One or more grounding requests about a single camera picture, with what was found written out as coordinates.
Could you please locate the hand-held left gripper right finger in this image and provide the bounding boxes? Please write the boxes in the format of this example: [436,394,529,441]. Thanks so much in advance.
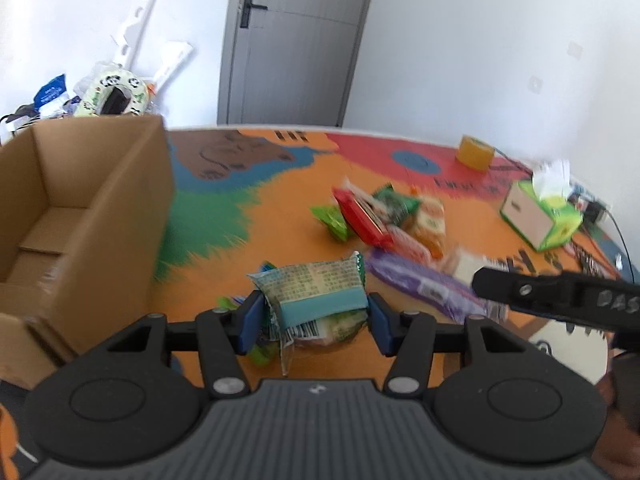
[367,292,531,397]

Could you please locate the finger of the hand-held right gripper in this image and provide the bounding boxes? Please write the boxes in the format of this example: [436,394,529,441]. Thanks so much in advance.
[472,267,568,318]

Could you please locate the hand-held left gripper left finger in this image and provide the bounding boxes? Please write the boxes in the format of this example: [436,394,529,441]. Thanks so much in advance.
[102,292,266,400]

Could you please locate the purple snack packet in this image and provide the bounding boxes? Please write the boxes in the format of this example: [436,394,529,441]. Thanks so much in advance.
[365,251,508,323]

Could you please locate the teal and green snack packet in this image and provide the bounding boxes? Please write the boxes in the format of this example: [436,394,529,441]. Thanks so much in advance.
[247,251,371,377]

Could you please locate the light green snack packet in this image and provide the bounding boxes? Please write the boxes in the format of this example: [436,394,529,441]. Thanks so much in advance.
[310,205,351,243]

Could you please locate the orange and white snack packet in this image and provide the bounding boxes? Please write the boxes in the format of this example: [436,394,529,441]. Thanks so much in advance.
[407,195,447,256]

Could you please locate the brown cardboard box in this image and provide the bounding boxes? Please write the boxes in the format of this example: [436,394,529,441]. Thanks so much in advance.
[0,115,175,391]

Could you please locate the person's right forearm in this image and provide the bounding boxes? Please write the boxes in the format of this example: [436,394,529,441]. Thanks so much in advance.
[592,350,640,480]

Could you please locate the green and white tissue box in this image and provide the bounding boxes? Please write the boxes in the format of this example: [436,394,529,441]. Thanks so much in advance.
[500,160,583,252]

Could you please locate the red and white snack packet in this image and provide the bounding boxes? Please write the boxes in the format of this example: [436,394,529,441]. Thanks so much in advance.
[385,227,431,263]

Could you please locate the small black device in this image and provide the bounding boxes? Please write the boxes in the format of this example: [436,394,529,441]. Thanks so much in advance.
[580,197,608,226]

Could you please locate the dark green snack packet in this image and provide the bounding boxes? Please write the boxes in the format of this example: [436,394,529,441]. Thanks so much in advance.
[372,183,421,228]

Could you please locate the colourful printed table mat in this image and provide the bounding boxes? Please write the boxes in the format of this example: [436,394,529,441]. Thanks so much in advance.
[152,127,640,391]

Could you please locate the yellow tape roll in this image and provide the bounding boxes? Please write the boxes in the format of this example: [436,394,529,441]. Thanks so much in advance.
[456,135,493,172]

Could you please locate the short white plastic board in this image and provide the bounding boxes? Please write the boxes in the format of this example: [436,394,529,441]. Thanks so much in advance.
[150,40,193,96]

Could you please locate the panda print seat cushion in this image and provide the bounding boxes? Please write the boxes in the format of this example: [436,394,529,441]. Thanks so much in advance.
[75,62,151,117]

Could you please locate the grey door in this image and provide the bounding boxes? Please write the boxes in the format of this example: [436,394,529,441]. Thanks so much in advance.
[217,0,378,127]

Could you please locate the clear plastic bag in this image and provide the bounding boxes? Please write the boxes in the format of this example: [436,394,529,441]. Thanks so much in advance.
[74,60,121,92]

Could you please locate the blue plastic bag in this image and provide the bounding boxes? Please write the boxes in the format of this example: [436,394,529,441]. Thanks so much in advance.
[34,74,68,108]

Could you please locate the long white plastic board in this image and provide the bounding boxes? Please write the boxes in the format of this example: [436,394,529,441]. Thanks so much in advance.
[111,0,162,68]

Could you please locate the black cable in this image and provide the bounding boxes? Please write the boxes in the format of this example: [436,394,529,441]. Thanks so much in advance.
[492,147,636,281]

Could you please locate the black door handle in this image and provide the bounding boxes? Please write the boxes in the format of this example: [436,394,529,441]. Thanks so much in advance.
[240,0,268,28]

